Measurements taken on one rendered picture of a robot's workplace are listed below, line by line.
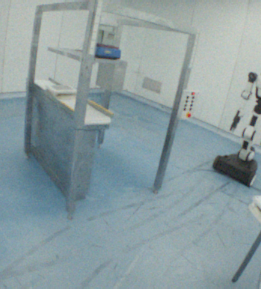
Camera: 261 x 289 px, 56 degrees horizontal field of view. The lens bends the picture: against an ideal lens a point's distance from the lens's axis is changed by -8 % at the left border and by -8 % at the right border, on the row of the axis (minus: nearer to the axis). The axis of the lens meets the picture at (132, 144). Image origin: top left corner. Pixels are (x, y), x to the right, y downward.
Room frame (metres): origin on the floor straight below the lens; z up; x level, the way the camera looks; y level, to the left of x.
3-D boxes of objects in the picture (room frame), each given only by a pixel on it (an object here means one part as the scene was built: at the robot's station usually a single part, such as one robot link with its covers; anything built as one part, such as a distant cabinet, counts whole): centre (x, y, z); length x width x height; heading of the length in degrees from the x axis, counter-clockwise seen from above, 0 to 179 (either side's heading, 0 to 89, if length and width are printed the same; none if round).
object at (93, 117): (2.31, 0.74, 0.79); 1.35 x 0.25 x 0.05; 43
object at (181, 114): (2.31, -0.41, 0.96); 0.17 x 0.06 x 0.26; 133
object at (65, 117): (2.31, 0.74, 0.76); 1.30 x 0.29 x 0.10; 43
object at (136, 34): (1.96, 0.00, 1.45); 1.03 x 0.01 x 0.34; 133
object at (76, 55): (2.02, 0.50, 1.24); 0.62 x 0.38 x 0.04; 43
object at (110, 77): (1.96, 0.26, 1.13); 0.22 x 0.11 x 0.20; 43
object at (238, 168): (3.23, -1.54, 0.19); 0.64 x 0.52 x 0.33; 141
